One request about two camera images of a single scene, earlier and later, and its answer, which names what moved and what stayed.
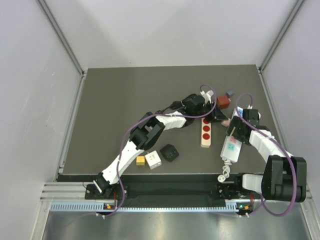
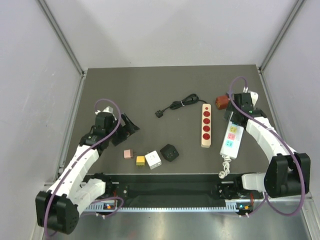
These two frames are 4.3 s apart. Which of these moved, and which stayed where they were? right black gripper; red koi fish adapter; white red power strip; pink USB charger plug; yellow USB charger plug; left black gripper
Moved: pink USB charger plug; right black gripper; left black gripper
Stayed: white red power strip; red koi fish adapter; yellow USB charger plug
